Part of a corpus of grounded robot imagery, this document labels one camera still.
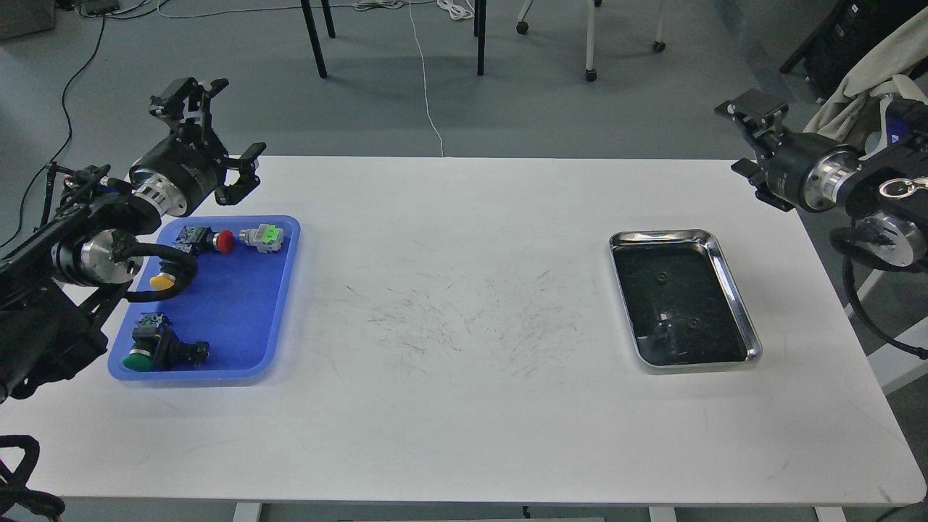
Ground white floor cable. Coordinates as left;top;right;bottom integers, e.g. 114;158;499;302
352;0;476;158

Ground white rolling chair base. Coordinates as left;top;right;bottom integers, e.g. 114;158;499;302
515;1;668;83

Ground blue plastic tray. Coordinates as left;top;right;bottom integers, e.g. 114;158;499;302
107;215;301;386

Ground grey green connector part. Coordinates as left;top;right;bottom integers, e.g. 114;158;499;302
238;223;286;254

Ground white chair with beige cloth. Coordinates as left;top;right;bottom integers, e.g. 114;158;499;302
803;9;927;160

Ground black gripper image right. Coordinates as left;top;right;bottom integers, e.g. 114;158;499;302
715;89;861;212

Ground green push button switch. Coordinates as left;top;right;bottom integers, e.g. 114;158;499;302
120;312;211;371

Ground red push button switch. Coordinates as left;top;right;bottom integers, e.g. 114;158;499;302
171;225;236;257

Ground yellow push button switch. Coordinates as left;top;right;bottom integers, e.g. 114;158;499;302
149;271;177;291

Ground metal tray with black mat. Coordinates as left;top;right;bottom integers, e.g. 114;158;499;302
609;228;763;374

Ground black table legs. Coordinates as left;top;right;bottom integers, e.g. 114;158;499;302
297;1;489;79

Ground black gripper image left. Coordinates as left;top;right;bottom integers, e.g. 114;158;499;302
129;77;268;217

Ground black floor cable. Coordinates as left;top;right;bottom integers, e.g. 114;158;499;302
0;0;171;251

